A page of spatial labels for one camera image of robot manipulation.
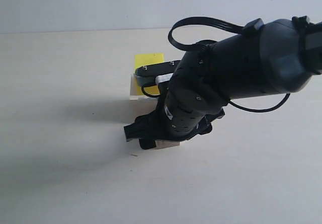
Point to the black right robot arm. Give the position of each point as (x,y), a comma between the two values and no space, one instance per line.
(259,59)

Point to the yellow cube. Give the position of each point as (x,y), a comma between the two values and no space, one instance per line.
(141,60)

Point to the medium dark wooden cube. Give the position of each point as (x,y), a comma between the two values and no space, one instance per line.
(160,144)

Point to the large light wooden cube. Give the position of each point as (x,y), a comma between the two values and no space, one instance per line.
(139,104)

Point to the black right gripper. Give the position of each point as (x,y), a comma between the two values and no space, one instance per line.
(180,114)

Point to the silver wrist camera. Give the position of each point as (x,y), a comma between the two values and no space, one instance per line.
(147,74)

